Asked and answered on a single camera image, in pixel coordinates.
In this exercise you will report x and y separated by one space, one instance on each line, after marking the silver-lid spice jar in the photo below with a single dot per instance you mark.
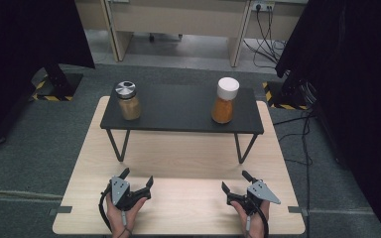
129 102

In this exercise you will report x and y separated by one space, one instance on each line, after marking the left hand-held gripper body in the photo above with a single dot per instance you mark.
121 193

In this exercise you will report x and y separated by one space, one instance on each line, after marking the black curtain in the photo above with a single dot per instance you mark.
354 82
20 49

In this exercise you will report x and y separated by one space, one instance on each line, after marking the white-lid orange spice jar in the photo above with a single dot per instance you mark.
225 102

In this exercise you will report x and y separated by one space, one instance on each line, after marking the grey table bracket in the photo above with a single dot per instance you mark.
297 210
61 210

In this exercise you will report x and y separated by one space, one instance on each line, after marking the white wall power socket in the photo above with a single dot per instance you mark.
263 6

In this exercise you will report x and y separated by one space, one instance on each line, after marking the person's left hand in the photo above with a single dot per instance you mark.
125 219

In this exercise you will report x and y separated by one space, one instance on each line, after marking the black shelf with metal legs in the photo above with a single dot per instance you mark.
182 109

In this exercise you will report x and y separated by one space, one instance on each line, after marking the beige office desk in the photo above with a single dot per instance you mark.
178 16

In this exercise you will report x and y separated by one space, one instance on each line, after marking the person's right hand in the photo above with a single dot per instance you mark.
256 223

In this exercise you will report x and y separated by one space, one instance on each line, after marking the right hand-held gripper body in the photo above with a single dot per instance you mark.
258 195

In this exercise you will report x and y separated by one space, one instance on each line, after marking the black striped-edge stand base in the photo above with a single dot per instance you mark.
287 94
58 84

